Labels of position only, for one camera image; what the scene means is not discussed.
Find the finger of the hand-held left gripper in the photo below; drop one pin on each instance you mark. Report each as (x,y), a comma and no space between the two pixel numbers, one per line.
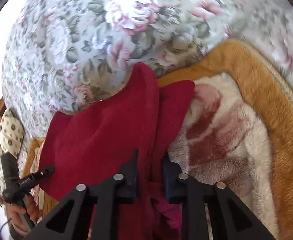
(45,171)

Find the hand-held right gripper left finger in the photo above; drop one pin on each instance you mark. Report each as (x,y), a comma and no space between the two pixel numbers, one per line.
(130,177)

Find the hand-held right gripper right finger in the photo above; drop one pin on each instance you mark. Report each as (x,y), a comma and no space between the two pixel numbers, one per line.
(168,180)

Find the dark red sweater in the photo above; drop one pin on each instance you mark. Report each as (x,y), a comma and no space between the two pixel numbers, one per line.
(106,130)

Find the person's left hand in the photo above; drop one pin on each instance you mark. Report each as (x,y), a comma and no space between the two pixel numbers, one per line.
(17,213)

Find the orange plush flower blanket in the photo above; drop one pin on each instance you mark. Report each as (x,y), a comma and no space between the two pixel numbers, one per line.
(261,120)

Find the floral bedspread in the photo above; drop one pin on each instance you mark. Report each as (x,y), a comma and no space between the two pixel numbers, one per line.
(86,37)

